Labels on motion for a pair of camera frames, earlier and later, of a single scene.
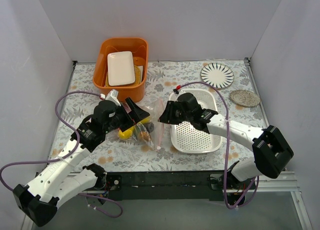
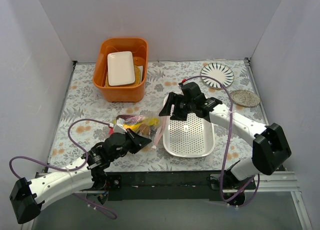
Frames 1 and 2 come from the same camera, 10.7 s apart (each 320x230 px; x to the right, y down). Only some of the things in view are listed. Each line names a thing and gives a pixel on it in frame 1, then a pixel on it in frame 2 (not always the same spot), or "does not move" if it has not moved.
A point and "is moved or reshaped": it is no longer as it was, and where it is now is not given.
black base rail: (197, 185) does not move
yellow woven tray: (137, 77) does not move
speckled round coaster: (245, 98) does not move
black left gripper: (126, 117) -> (131, 140)
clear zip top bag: (150, 131) is moved or reshaped
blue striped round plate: (219, 75) does not move
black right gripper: (173, 112) -> (177, 106)
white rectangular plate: (120, 68) does not move
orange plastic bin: (121, 65) does not move
